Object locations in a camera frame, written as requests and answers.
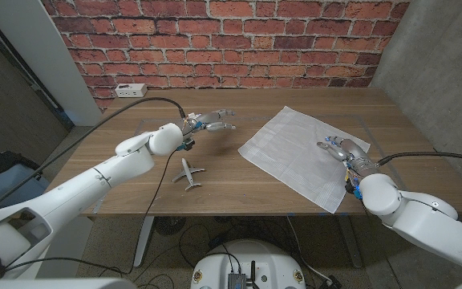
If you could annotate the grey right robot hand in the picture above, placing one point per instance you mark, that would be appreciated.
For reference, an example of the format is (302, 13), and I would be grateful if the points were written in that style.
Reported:
(351, 154)

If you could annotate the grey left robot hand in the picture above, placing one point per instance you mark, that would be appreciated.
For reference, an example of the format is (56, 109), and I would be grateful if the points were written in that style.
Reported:
(205, 121)

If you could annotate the white handkerchief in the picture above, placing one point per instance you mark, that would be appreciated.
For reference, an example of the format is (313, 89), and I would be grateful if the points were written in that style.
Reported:
(291, 156)

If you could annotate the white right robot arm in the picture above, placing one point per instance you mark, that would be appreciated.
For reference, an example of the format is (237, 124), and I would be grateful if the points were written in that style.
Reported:
(423, 225)

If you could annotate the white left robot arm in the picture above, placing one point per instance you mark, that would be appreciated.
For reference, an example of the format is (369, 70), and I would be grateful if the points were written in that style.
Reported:
(74, 192)

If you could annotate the grey toy plane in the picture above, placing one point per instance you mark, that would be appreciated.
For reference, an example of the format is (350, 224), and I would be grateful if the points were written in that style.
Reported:
(188, 172)

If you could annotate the white power strip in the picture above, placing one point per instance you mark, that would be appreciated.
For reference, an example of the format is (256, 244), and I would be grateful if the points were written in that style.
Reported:
(130, 90)

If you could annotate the red brick print backdrop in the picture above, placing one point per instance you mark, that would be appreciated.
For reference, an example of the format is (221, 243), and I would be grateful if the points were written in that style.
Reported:
(235, 40)

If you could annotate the grey table leg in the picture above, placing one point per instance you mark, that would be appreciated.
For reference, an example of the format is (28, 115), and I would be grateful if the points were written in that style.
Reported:
(351, 245)

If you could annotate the black floor fan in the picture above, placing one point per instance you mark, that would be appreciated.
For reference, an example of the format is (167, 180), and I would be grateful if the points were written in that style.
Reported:
(169, 225)

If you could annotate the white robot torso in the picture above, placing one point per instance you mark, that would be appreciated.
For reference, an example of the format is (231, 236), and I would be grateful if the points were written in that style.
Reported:
(271, 261)

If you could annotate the white table leg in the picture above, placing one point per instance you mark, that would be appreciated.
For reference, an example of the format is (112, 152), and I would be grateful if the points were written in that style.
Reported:
(143, 245)

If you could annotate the black antenna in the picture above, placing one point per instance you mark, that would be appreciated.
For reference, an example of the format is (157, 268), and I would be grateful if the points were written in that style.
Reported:
(253, 273)

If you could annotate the small grey electronics box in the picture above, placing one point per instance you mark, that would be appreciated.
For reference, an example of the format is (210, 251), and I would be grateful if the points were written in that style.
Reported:
(236, 282)

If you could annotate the white pillar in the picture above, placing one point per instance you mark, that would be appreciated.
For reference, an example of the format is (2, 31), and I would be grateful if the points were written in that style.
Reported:
(46, 52)

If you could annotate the grey perforated panel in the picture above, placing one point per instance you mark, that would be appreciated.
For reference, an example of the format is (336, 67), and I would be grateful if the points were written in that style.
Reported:
(6, 100)

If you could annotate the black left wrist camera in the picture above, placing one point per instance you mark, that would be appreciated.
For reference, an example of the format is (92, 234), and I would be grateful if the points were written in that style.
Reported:
(187, 144)

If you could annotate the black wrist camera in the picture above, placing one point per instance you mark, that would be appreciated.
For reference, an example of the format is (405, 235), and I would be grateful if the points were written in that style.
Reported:
(353, 188)
(187, 144)

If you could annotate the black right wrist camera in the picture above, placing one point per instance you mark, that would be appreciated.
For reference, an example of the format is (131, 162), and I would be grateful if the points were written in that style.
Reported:
(353, 188)

